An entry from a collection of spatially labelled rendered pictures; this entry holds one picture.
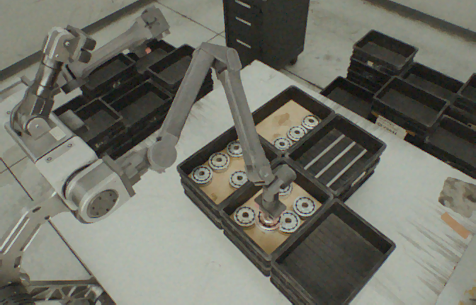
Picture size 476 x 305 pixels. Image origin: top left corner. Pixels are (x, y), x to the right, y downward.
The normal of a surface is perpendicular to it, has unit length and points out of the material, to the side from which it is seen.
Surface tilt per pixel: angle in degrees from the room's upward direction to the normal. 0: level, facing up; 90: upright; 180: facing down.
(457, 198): 2
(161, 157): 41
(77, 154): 0
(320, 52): 0
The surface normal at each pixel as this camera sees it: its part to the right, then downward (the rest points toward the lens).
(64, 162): -0.04, -0.63
